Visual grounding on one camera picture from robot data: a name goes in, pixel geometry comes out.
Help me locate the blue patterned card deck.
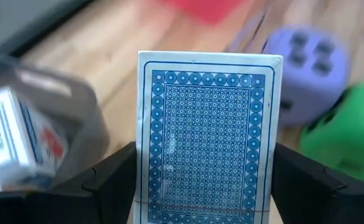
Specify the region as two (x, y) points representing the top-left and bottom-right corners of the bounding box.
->
(133, 50), (284, 224)

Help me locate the pink plastic bin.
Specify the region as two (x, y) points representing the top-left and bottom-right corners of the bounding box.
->
(159, 0), (248, 26)

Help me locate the purple foam die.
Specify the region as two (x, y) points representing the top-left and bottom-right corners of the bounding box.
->
(261, 26), (351, 128)

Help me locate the red heart card deck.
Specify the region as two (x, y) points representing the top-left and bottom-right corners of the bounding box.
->
(0, 86), (68, 191)

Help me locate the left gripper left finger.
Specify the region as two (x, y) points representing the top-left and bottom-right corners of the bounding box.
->
(0, 141), (138, 224)

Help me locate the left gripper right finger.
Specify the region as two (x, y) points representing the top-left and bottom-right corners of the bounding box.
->
(271, 142), (364, 224)

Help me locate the green foam die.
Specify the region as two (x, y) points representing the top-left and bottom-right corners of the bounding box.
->
(299, 82), (364, 188)

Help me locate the smoky grey plastic container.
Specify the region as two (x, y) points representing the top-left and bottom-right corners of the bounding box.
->
(0, 54), (111, 191)

